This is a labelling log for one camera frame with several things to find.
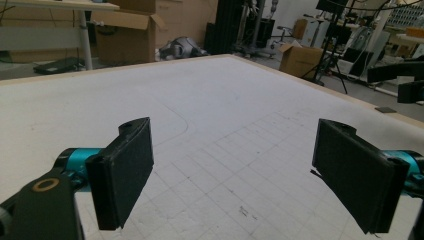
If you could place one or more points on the large open cardboard box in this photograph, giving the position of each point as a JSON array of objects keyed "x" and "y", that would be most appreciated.
[{"x": 126, "y": 40}]

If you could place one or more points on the white gridded foam mat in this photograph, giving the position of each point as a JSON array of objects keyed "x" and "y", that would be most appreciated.
[{"x": 216, "y": 100}]

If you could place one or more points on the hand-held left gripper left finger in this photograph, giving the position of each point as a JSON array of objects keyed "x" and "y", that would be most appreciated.
[{"x": 123, "y": 176}]

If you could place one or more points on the black ribbed panel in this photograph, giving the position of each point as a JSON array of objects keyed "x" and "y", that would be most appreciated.
[{"x": 225, "y": 26}]

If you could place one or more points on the small open cardboard box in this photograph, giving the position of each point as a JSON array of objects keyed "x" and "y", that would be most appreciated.
[{"x": 300, "y": 61}]

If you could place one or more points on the grey metal bracket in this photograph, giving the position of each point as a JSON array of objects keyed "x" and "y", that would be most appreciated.
[{"x": 385, "y": 110}]

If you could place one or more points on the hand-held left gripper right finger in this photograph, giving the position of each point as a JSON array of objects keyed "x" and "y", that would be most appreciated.
[{"x": 356, "y": 176}]

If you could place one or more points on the white-framed desk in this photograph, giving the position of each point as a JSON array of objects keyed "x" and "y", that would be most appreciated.
[{"x": 86, "y": 40}]

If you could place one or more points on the black flat device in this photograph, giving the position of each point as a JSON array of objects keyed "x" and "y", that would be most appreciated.
[{"x": 58, "y": 65}]

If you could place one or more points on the white machine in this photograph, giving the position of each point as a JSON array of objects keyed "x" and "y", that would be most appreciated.
[{"x": 361, "y": 40}]

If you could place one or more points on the grey rounded device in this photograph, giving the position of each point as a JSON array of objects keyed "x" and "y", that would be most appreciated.
[{"x": 183, "y": 48}]

